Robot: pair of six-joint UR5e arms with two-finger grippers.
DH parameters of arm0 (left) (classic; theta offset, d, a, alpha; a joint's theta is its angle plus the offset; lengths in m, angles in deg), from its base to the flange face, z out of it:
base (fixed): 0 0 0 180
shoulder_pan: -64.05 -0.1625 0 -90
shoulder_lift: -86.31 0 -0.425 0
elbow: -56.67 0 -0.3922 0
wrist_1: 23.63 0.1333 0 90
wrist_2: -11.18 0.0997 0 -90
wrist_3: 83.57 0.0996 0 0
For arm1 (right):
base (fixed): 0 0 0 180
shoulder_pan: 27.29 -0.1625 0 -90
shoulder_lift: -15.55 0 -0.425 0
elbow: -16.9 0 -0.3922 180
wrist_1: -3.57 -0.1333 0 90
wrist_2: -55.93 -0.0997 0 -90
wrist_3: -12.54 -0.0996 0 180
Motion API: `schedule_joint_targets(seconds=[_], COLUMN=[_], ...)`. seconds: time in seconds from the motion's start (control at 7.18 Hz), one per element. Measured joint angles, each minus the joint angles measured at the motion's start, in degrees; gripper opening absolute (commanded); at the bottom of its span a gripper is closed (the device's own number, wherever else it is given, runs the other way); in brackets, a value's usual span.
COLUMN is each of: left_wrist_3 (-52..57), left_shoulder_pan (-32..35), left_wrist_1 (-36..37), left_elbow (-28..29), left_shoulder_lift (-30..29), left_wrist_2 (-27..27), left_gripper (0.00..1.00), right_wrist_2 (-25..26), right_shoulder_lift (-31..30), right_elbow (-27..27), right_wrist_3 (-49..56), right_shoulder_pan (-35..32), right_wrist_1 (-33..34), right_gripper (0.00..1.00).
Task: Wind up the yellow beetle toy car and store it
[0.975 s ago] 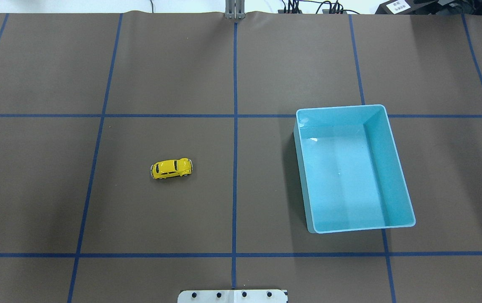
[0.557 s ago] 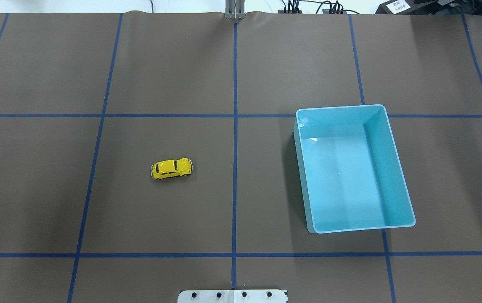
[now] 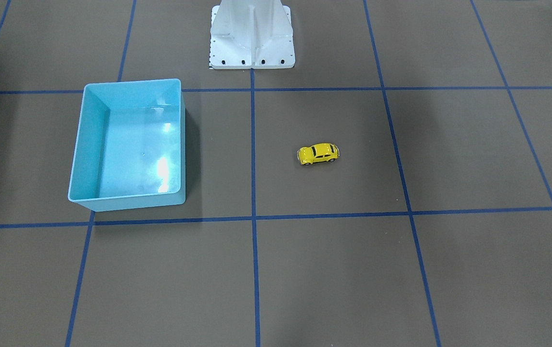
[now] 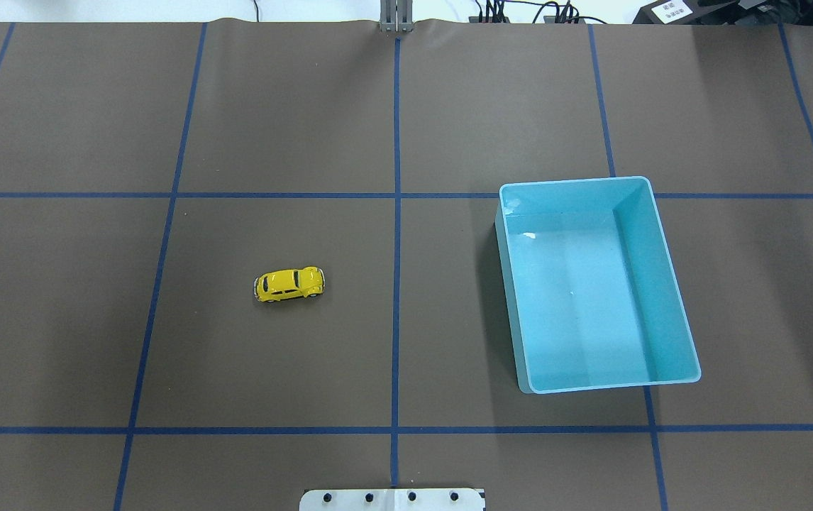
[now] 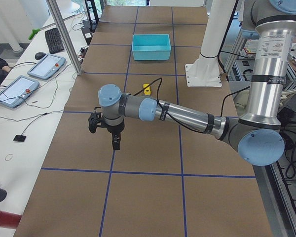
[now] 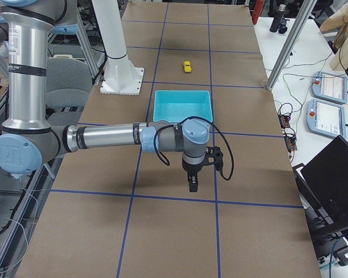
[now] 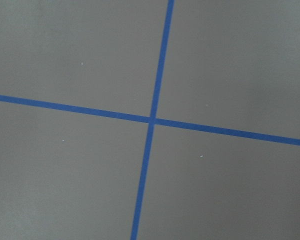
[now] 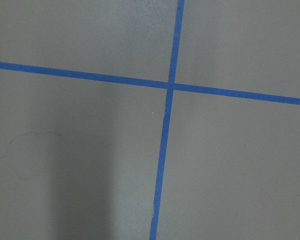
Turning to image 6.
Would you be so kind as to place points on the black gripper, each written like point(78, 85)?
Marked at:
point(191, 168)

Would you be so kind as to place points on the yellow beetle toy car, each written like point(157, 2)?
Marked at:
point(187, 67)

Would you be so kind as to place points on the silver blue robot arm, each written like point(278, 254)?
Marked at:
point(28, 140)

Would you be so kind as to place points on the light blue plastic bin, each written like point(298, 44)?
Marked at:
point(175, 105)

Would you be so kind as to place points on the small electronics board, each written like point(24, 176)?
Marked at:
point(288, 133)

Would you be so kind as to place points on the black laptop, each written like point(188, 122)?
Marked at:
point(324, 184)

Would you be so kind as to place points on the lower teach pendant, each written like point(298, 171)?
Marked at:
point(326, 119)

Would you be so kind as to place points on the teach pendant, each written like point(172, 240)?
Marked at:
point(330, 87)
point(326, 119)

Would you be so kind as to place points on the grey office chair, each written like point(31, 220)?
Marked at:
point(68, 86)

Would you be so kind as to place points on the upper teach pendant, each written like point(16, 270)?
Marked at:
point(330, 87)

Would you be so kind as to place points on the black water bottle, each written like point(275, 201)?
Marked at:
point(277, 18)

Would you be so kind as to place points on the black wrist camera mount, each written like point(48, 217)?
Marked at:
point(215, 157)

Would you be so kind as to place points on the white camera stand pedestal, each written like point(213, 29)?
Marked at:
point(120, 75)

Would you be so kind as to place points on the aluminium frame post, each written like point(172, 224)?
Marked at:
point(299, 23)

